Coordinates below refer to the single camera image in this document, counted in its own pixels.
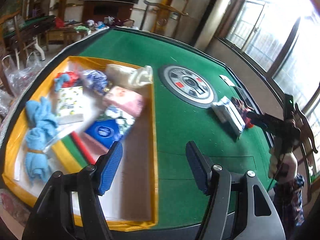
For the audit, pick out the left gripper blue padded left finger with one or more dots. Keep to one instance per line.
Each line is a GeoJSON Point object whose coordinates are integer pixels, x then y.
{"type": "Point", "coordinates": [107, 166]}

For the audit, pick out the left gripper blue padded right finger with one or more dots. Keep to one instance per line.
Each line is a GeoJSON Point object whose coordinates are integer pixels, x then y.
{"type": "Point", "coordinates": [200, 168]}

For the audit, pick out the blue tissue pack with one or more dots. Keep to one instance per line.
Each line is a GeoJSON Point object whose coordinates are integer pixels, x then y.
{"type": "Point", "coordinates": [112, 125]}

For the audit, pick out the pack of coloured sponge cloths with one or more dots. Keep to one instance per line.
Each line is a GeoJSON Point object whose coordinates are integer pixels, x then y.
{"type": "Point", "coordinates": [75, 150]}

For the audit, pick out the brown furry item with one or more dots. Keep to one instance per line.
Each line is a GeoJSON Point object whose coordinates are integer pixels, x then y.
{"type": "Point", "coordinates": [243, 109]}

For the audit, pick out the grey-blue wipes package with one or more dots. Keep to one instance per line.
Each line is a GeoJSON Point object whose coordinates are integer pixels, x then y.
{"type": "Point", "coordinates": [227, 112]}

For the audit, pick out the pink tissue pack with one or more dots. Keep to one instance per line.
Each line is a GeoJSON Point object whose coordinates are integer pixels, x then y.
{"type": "Point", "coordinates": [125, 99]}

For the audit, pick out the lemon print tissue pack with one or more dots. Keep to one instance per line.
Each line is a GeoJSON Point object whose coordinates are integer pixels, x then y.
{"type": "Point", "coordinates": [69, 105]}

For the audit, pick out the blue microfiber towel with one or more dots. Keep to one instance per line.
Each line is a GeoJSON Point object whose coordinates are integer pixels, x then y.
{"type": "Point", "coordinates": [42, 129]}

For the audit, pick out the blue white plastic bag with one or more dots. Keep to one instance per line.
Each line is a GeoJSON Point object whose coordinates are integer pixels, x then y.
{"type": "Point", "coordinates": [95, 80]}

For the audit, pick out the white cloth bundle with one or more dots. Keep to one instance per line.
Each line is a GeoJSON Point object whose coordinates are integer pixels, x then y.
{"type": "Point", "coordinates": [129, 77]}

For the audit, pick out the small blue towel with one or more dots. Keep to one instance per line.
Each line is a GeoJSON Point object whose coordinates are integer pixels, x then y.
{"type": "Point", "coordinates": [59, 81]}

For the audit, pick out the red plastic bag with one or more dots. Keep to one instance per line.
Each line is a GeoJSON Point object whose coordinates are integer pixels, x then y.
{"type": "Point", "coordinates": [74, 77]}

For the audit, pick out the white gloved right hand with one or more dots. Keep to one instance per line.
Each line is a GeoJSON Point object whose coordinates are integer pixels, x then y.
{"type": "Point", "coordinates": [282, 166]}

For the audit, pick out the black phone on table edge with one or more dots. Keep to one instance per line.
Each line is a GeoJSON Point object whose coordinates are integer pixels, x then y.
{"type": "Point", "coordinates": [241, 93]}

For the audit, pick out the yellow-edged white tray box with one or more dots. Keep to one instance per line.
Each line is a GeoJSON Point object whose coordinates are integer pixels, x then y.
{"type": "Point", "coordinates": [132, 201]}

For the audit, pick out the round mahjong table centre panel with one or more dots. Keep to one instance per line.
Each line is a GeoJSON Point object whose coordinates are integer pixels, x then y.
{"type": "Point", "coordinates": [187, 85]}

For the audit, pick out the white paper slip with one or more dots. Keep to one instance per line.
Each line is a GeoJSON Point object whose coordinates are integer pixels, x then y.
{"type": "Point", "coordinates": [227, 80]}

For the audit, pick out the clear plastic bag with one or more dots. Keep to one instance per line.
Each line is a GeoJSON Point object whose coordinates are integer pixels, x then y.
{"type": "Point", "coordinates": [19, 79]}

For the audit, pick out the white standing air conditioner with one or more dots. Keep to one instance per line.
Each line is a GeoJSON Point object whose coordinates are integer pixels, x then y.
{"type": "Point", "coordinates": [209, 23]}

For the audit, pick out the wooden chair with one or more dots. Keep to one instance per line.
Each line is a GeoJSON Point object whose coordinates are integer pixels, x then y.
{"type": "Point", "coordinates": [162, 15]}

